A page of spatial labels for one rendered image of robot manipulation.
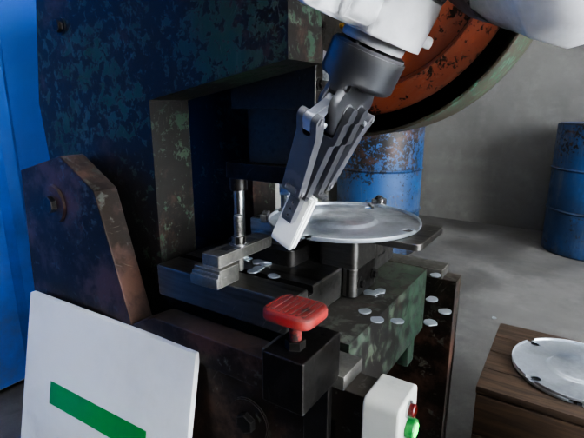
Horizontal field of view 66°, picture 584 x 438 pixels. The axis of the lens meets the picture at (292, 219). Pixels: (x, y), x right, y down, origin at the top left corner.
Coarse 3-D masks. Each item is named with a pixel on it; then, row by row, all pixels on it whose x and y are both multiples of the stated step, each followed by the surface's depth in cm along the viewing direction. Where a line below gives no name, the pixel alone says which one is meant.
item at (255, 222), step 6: (258, 216) 90; (252, 222) 89; (258, 222) 88; (264, 222) 87; (252, 228) 89; (258, 228) 88; (264, 228) 88; (270, 228) 87; (264, 234) 88; (270, 234) 87; (300, 240) 89
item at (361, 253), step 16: (432, 224) 84; (400, 240) 74; (416, 240) 74; (432, 240) 77; (320, 256) 85; (336, 256) 83; (352, 256) 81; (368, 256) 86; (352, 272) 82; (368, 272) 87; (352, 288) 83
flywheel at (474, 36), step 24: (456, 24) 101; (480, 24) 96; (432, 48) 105; (456, 48) 99; (480, 48) 97; (408, 72) 109; (432, 72) 103; (456, 72) 100; (408, 96) 107; (432, 96) 107
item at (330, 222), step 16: (320, 208) 96; (336, 208) 96; (352, 208) 96; (384, 208) 96; (272, 224) 81; (320, 224) 82; (336, 224) 81; (352, 224) 81; (368, 224) 82; (384, 224) 83; (400, 224) 83; (416, 224) 83; (320, 240) 73; (336, 240) 72; (352, 240) 72; (368, 240) 72; (384, 240) 73
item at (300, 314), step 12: (276, 300) 56; (288, 300) 56; (300, 300) 56; (312, 300) 56; (264, 312) 54; (276, 312) 53; (288, 312) 53; (300, 312) 53; (312, 312) 53; (324, 312) 54; (288, 324) 52; (300, 324) 51; (312, 324) 51; (300, 336) 55
